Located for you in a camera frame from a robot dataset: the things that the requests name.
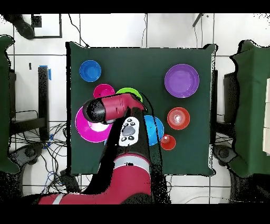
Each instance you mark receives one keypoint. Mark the large pink bowl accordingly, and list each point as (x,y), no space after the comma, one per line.
(84,131)

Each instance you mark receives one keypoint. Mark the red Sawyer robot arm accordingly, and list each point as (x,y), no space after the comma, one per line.
(126,181)

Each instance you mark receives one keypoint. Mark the green bowl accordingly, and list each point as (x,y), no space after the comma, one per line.
(129,91)

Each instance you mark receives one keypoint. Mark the large light blue bowl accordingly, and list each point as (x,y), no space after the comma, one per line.
(157,129)

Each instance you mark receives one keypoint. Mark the red bowl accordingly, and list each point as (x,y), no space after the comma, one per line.
(103,90)

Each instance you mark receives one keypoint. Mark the dark green tablecloth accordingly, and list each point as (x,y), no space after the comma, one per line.
(137,69)

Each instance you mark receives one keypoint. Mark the orange bowl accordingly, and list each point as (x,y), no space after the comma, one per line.
(178,118)

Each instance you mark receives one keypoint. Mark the orange cup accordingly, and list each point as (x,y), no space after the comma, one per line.
(168,143)

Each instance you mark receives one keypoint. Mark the purple bowl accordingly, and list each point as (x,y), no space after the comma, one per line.
(181,81)

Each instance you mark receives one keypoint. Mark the small dark blue bowl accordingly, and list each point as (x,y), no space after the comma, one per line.
(90,71)

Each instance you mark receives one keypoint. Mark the black power brick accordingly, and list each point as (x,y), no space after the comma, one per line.
(69,181)

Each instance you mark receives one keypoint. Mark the black floor stand base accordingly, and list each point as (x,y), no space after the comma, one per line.
(29,152)
(223,153)

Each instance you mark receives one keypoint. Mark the green cloth side table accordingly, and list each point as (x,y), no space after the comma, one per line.
(4,105)
(253,84)

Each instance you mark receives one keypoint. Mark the white box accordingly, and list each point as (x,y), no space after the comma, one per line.
(267,116)

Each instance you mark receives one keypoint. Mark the person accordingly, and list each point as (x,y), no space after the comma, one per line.
(23,27)

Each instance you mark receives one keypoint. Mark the black metal stand frame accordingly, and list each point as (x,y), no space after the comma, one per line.
(43,95)

